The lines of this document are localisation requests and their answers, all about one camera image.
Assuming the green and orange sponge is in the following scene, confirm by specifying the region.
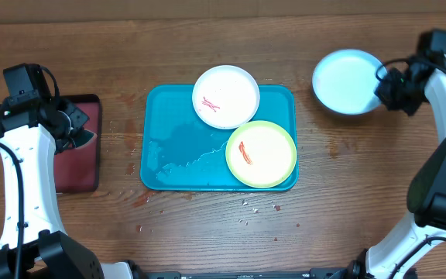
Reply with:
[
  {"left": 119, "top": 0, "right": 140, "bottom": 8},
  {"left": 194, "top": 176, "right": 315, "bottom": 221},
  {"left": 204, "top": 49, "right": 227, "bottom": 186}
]
[{"left": 73, "top": 129, "right": 97, "bottom": 149}]

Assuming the light blue plate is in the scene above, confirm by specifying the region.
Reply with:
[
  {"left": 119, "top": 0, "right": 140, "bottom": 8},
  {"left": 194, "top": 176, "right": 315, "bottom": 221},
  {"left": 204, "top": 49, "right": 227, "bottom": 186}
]
[{"left": 312, "top": 49, "right": 387, "bottom": 115}]

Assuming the white plate with red streaks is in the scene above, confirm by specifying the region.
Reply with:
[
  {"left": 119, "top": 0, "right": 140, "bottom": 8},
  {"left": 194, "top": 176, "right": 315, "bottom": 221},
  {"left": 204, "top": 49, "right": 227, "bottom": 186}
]
[{"left": 192, "top": 65, "right": 260, "bottom": 129}]

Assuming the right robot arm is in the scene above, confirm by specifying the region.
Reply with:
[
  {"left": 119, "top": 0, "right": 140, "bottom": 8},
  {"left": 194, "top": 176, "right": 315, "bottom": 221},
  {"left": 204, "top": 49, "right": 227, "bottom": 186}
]
[{"left": 332, "top": 29, "right": 446, "bottom": 278}]

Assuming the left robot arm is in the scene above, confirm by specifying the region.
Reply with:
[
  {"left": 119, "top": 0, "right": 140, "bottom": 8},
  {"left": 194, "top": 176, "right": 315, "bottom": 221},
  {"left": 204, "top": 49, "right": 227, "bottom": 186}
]
[{"left": 0, "top": 64, "right": 104, "bottom": 278}]

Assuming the black tray with red liquid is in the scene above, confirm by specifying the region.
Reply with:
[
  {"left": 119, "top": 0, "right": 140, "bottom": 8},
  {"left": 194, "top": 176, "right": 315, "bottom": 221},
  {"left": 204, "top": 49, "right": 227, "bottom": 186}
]
[{"left": 54, "top": 94, "right": 102, "bottom": 193}]

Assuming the teal plastic serving tray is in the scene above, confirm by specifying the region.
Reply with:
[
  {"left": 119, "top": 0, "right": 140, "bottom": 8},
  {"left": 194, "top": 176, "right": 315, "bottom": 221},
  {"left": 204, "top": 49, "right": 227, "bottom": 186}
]
[{"left": 139, "top": 84, "right": 300, "bottom": 193}]

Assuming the yellow plate with green rim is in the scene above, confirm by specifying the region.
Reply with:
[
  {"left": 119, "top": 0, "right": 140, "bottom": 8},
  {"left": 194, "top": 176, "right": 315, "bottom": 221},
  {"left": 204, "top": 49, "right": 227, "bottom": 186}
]
[{"left": 225, "top": 120, "right": 297, "bottom": 189}]

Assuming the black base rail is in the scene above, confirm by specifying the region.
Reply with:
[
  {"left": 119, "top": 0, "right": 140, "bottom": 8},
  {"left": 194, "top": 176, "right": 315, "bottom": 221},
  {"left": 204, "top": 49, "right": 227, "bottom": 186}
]
[{"left": 133, "top": 267, "right": 355, "bottom": 279}]

